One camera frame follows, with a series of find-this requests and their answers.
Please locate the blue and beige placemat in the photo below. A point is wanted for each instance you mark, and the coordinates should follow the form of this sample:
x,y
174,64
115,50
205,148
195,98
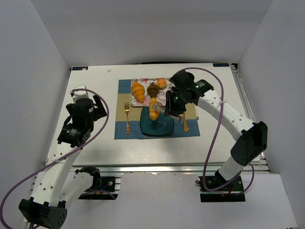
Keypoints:
x,y
124,95

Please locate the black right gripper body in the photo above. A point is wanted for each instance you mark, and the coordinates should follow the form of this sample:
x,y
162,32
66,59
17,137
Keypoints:
x,y
171,105

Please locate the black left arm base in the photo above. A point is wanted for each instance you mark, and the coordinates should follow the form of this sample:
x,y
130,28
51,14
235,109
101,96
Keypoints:
x,y
109,190

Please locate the gold fork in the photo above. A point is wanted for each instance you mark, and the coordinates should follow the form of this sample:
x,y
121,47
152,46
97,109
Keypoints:
x,y
127,110

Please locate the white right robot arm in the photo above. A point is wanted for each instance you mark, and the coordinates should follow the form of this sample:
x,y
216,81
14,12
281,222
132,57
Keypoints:
x,y
250,137

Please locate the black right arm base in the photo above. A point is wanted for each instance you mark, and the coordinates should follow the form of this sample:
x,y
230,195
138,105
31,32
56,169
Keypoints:
x,y
230,193

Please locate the round orange bun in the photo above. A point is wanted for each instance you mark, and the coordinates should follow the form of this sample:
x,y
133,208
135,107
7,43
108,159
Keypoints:
x,y
161,83

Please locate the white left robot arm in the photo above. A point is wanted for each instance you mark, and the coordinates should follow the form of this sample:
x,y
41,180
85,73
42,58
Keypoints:
x,y
48,205

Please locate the floral rectangular tray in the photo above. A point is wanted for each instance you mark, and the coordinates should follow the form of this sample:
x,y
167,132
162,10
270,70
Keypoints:
x,y
145,82

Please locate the large orange striped croissant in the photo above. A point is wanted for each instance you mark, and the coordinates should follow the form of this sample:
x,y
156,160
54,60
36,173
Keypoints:
x,y
138,91

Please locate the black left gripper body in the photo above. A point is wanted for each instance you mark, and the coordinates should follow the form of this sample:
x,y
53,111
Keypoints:
x,y
99,108

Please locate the dark teal square plate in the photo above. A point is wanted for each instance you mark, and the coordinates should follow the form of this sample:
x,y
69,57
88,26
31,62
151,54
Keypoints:
x,y
161,127

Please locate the brown chocolate croissant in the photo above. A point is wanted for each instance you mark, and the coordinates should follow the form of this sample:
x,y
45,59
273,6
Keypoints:
x,y
153,90

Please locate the silver metal tongs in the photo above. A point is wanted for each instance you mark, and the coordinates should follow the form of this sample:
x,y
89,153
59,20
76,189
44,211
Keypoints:
x,y
165,112

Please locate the gold knife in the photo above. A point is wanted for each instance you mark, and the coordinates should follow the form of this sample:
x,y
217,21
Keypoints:
x,y
185,125

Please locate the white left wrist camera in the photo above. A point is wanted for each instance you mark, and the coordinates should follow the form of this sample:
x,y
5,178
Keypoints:
x,y
79,93

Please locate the orange striped bread loaf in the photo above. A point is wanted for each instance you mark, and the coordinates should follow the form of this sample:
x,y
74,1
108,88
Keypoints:
x,y
152,113

